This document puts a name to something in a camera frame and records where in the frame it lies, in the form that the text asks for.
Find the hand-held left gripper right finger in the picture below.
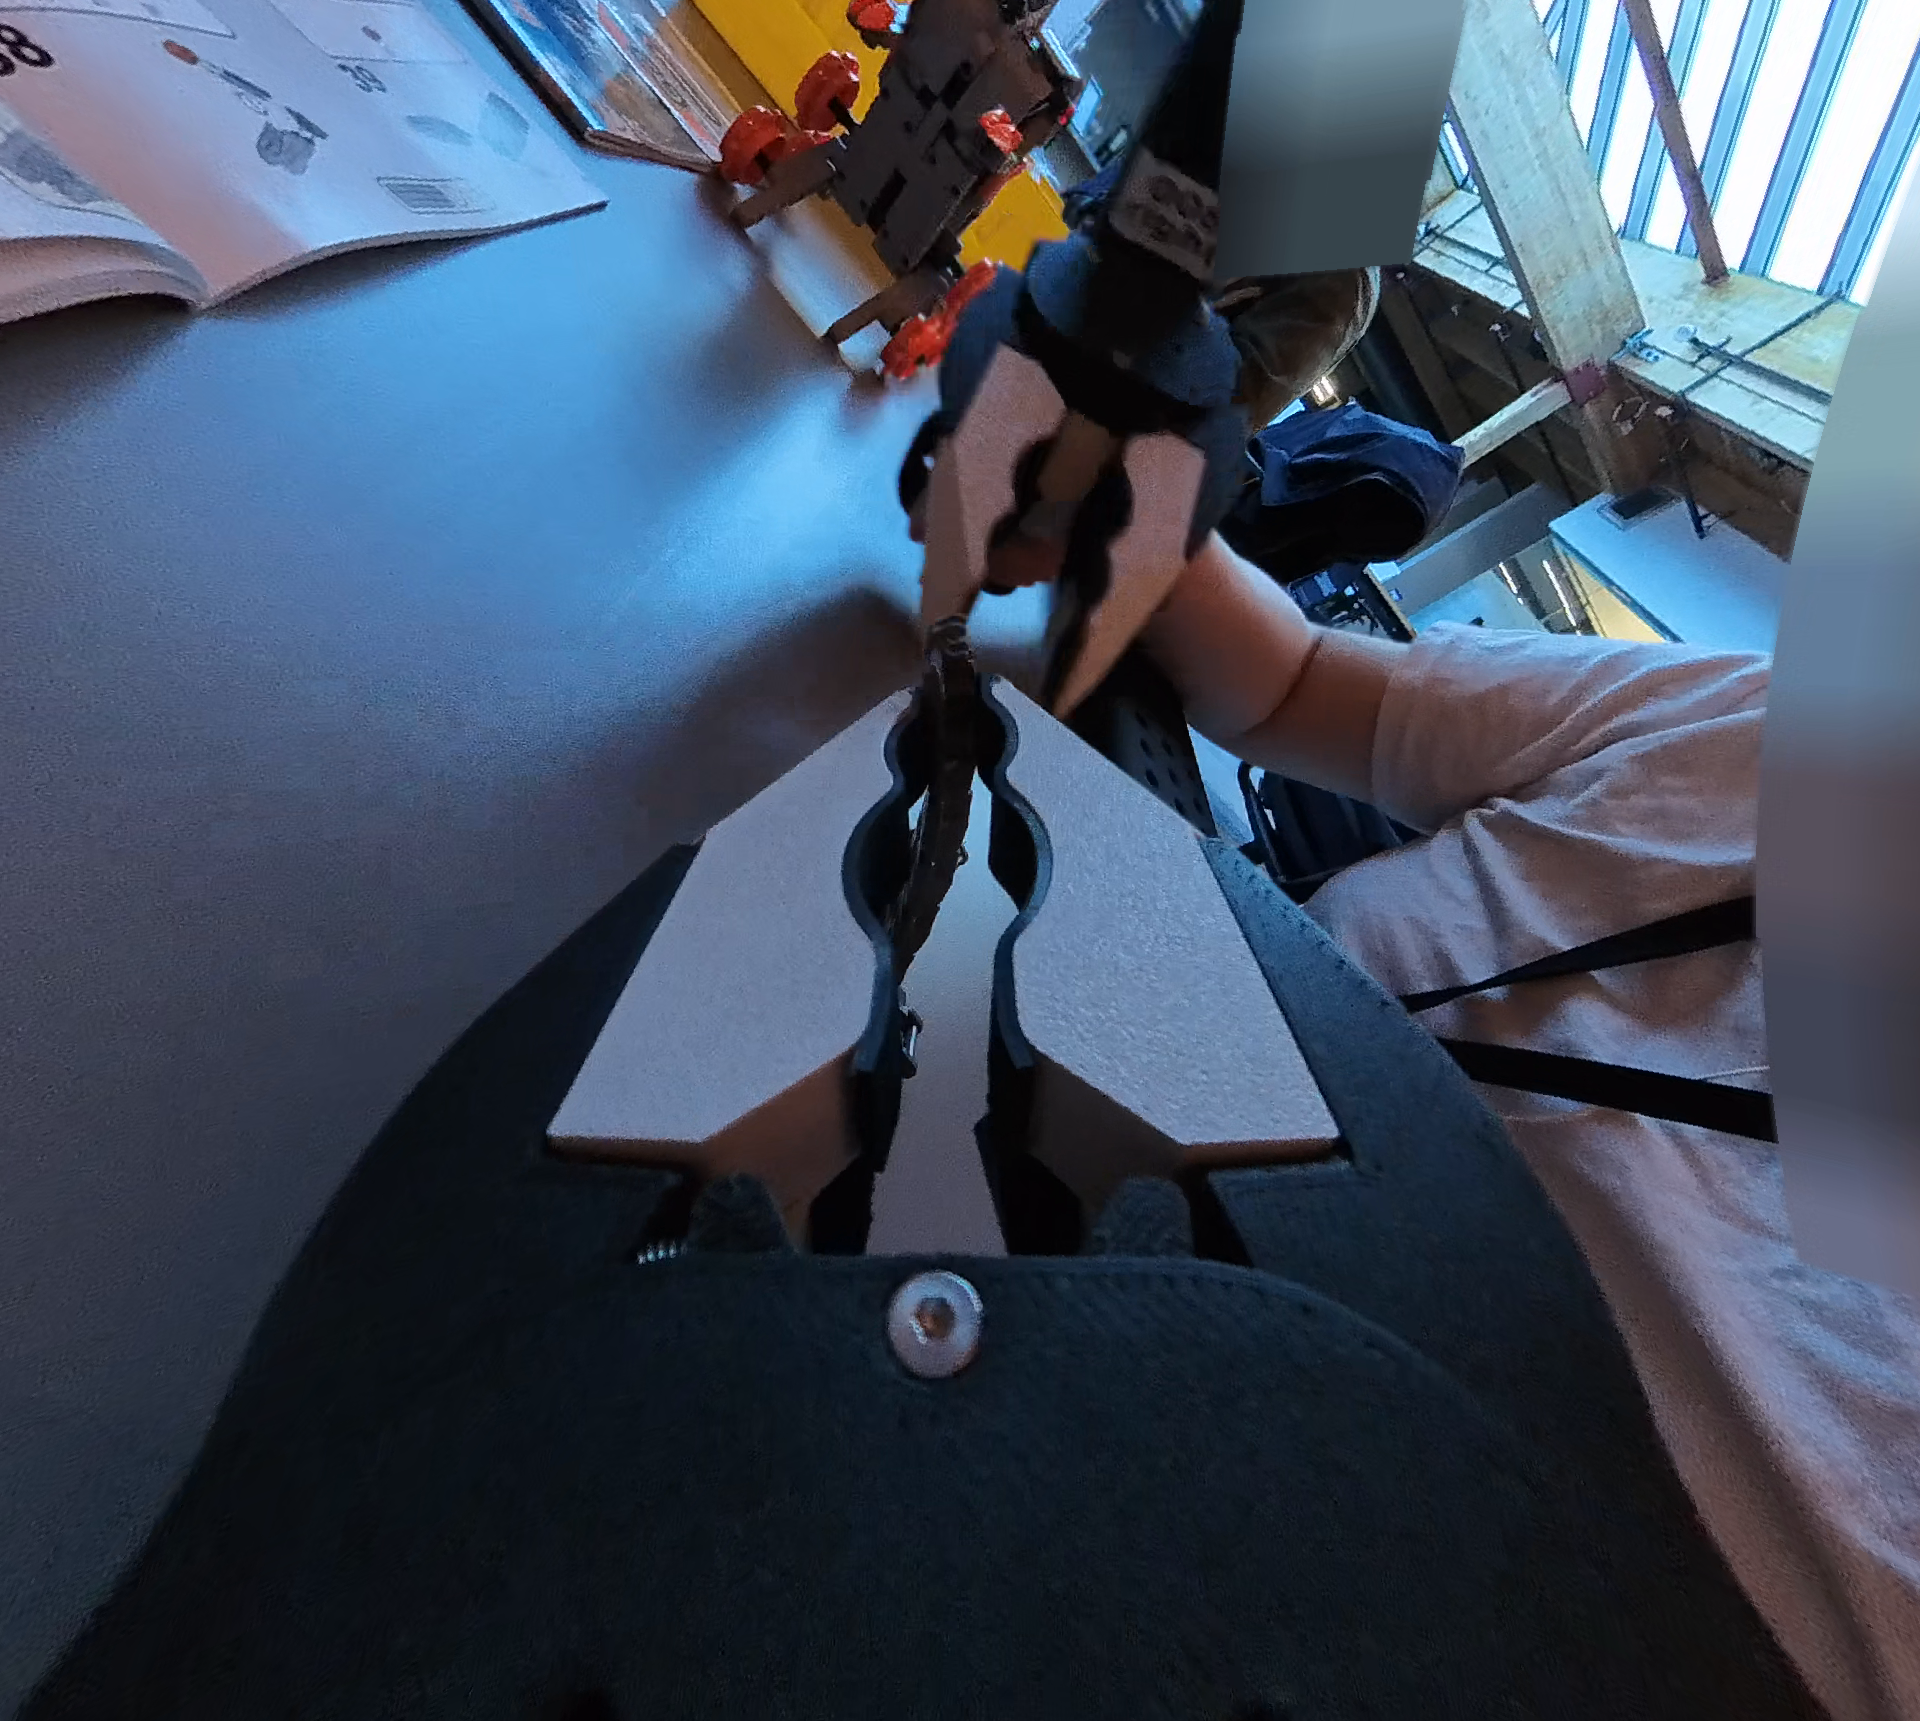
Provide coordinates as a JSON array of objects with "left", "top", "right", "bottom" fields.
[{"left": 982, "top": 680, "right": 1345, "bottom": 1193}]

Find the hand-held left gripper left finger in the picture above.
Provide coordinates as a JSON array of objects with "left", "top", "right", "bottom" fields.
[{"left": 545, "top": 686, "right": 912, "bottom": 1247}]

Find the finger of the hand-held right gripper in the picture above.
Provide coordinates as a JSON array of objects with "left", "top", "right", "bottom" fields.
[
  {"left": 1038, "top": 428, "right": 1218, "bottom": 721},
  {"left": 915, "top": 344, "right": 1113, "bottom": 622}
]

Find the grey toy track chain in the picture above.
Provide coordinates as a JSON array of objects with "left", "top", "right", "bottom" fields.
[{"left": 882, "top": 611, "right": 997, "bottom": 1079}]

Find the person's right forearm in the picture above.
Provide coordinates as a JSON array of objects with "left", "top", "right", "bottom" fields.
[{"left": 1147, "top": 543, "right": 1413, "bottom": 823}]

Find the grey desk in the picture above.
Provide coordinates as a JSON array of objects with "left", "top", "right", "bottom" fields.
[{"left": 0, "top": 0, "right": 1082, "bottom": 1721}]

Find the dark blue bag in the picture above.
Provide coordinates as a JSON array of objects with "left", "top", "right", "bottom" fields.
[{"left": 1231, "top": 401, "right": 1464, "bottom": 582}]

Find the grey orange toy robot chassis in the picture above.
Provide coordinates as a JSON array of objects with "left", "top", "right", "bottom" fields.
[{"left": 716, "top": 0, "right": 1091, "bottom": 381}]

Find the thin red rod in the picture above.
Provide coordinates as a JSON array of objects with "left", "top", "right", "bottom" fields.
[{"left": 1561, "top": 0, "right": 1734, "bottom": 283}]

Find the open instruction booklet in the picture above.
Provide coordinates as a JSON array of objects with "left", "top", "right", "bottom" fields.
[{"left": 0, "top": 0, "right": 611, "bottom": 324}]

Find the black strap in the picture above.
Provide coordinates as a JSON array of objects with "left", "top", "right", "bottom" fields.
[{"left": 1403, "top": 896, "right": 1781, "bottom": 1144}]

